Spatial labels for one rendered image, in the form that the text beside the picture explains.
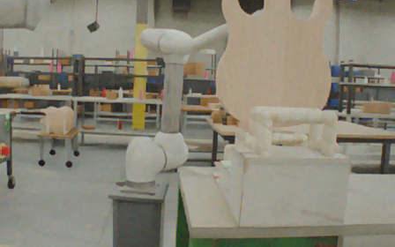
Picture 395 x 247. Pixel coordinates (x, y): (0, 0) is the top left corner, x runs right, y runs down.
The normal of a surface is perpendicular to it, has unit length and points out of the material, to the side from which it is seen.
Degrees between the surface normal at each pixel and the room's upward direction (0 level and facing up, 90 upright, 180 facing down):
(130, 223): 90
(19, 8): 90
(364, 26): 90
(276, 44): 93
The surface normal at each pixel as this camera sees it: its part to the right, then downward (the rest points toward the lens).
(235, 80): -0.03, 0.10
